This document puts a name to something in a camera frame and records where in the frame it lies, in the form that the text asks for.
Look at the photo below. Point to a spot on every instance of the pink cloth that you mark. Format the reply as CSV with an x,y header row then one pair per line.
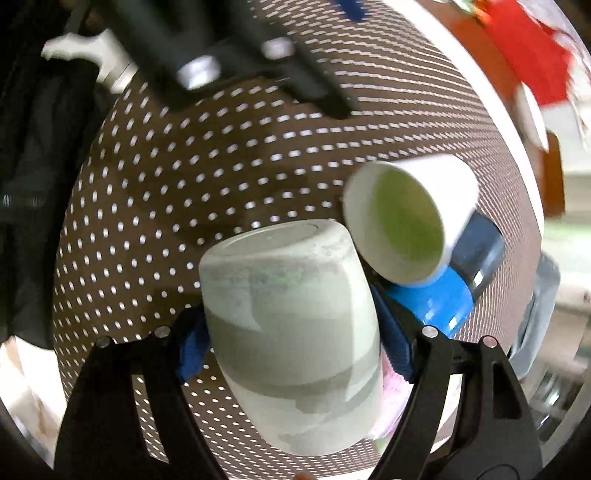
x,y
396,371

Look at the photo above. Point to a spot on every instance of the pale grey-green cup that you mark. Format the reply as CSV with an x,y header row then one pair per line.
x,y
291,323

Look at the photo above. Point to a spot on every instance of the red cloth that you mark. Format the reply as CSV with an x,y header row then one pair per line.
x,y
531,50

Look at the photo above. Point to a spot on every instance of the bright blue cup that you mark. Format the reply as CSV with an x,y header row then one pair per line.
x,y
438,297

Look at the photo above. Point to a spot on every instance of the dark cloth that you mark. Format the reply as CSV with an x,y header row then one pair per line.
x,y
41,184

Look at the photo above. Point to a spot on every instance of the dark blue cup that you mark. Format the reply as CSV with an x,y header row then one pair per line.
x,y
480,244

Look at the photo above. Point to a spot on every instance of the grey-blue plastic container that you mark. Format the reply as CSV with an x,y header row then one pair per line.
x,y
538,318

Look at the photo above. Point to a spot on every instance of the orange object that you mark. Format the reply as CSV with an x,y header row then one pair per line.
x,y
480,50

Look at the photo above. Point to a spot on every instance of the brown dotted table cover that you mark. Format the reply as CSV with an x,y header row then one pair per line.
x,y
184,184

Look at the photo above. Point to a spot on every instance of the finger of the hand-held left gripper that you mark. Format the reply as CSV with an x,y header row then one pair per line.
x,y
240,50
352,9

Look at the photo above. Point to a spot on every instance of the white cup with green inside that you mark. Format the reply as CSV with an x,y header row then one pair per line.
x,y
406,217

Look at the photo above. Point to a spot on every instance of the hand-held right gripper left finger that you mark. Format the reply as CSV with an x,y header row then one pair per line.
x,y
194,347

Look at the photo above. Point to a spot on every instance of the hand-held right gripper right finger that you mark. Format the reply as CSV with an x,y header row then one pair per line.
x,y
395,337

